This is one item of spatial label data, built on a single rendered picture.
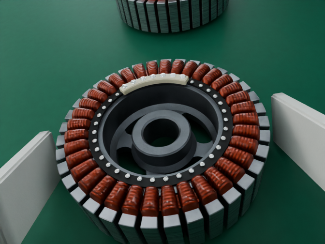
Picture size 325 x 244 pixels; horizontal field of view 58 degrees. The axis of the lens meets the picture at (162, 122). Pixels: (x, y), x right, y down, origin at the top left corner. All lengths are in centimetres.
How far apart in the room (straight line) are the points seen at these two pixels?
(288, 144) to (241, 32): 14
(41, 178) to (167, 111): 8
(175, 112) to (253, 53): 11
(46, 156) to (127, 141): 5
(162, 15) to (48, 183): 17
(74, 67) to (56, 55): 3
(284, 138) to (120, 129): 9
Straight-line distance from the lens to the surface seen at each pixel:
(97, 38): 30
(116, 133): 18
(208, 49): 26
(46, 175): 17
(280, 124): 17
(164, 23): 27
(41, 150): 17
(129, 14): 29
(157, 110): 19
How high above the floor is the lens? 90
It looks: 48 degrees down
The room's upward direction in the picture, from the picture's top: 11 degrees counter-clockwise
